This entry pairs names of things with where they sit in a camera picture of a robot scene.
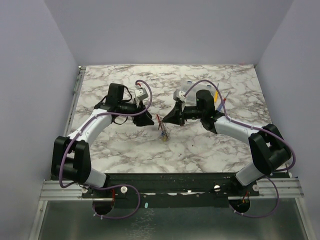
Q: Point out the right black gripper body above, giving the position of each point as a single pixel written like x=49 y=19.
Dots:
x=180 y=114

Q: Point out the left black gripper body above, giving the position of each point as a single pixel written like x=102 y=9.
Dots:
x=129 y=108

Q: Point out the metal key organizer red handle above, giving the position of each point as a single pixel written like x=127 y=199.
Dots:
x=164 y=135

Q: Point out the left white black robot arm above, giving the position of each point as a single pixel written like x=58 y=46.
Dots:
x=71 y=159

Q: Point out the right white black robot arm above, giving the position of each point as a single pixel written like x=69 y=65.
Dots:
x=268 y=151

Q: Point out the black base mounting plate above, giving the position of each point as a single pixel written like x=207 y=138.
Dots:
x=169 y=190

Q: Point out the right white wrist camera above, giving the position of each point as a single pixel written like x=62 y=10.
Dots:
x=180 y=97

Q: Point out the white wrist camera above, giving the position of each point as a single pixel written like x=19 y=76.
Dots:
x=140 y=94
x=180 y=97

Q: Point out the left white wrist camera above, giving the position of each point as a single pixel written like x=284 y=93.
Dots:
x=140 y=94

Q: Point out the yellow handled screwdriver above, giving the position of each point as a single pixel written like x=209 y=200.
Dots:
x=216 y=93

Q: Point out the blue red handled screwdriver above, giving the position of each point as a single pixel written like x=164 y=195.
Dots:
x=220 y=107

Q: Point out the aluminium left side rail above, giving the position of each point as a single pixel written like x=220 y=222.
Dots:
x=76 y=94

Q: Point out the aluminium rail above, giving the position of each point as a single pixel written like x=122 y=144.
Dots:
x=76 y=94
x=288 y=188

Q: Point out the aluminium front rail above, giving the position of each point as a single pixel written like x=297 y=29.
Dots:
x=288 y=188

